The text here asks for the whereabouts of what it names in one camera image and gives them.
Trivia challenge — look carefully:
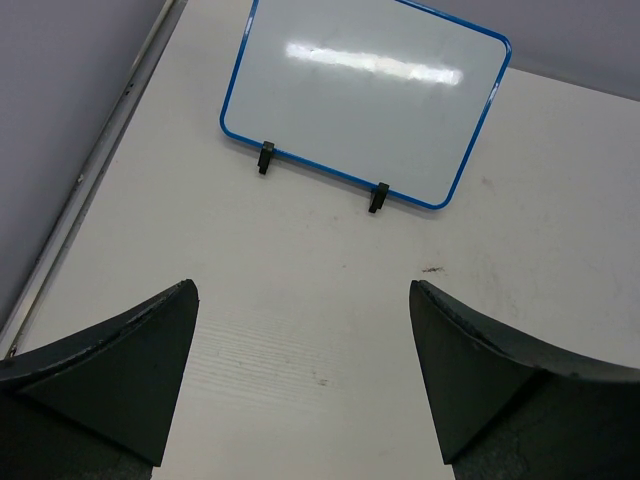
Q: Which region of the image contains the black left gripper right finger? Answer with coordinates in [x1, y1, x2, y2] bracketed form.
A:
[409, 280, 639, 479]

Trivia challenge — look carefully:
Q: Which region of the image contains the blue framed small whiteboard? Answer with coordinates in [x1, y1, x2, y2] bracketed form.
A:
[220, 1, 512, 210]

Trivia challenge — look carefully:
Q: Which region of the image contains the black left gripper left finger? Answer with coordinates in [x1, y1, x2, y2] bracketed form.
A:
[1, 279, 199, 479]

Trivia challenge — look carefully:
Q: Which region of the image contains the aluminium left side rail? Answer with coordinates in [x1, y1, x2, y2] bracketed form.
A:
[1, 1, 187, 359]

